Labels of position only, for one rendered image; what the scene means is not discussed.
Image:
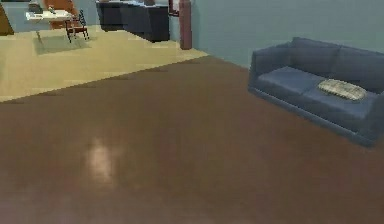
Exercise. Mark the gray laptop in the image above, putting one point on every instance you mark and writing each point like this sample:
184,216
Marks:
34,8

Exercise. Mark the dark kitchen cupboard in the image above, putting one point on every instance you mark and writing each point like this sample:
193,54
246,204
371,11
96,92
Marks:
140,18

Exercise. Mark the dark blue sofa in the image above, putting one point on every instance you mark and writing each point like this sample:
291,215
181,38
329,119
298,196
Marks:
300,83

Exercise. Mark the dark wooden chair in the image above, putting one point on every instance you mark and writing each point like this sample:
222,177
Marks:
77,26

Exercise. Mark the beige patterned cushion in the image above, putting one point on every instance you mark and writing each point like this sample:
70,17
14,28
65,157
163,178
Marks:
342,89

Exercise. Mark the orange brown door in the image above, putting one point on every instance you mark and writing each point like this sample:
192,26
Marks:
60,6

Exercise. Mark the white table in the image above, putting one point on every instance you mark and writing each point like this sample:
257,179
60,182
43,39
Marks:
50,15

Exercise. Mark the reddish brown door frame post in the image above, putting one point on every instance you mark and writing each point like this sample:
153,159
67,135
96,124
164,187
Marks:
185,23

